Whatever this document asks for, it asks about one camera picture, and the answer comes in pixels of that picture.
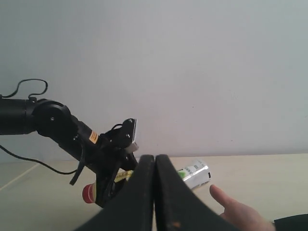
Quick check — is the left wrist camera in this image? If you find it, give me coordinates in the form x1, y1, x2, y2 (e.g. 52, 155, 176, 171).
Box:
105, 118, 139, 154

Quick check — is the person's open hand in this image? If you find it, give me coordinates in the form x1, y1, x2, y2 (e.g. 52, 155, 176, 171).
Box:
209, 184, 276, 231

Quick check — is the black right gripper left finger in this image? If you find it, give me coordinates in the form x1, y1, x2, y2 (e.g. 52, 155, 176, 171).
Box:
76, 155, 154, 231

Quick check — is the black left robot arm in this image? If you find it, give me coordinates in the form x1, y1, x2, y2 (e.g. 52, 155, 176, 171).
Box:
0, 98, 138, 207

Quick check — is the white green label bottle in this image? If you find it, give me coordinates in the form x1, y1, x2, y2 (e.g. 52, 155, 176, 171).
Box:
177, 159, 212, 190

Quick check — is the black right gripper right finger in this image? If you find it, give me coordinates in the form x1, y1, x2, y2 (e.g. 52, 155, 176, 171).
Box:
154, 154, 237, 231

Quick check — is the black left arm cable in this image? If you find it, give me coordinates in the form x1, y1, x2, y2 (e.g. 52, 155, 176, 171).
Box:
0, 78, 85, 186

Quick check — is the yellow bottle red cap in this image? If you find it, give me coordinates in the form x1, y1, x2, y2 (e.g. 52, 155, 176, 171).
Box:
82, 170, 133, 207

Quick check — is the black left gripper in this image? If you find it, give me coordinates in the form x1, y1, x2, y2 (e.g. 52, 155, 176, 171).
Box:
81, 134, 138, 208

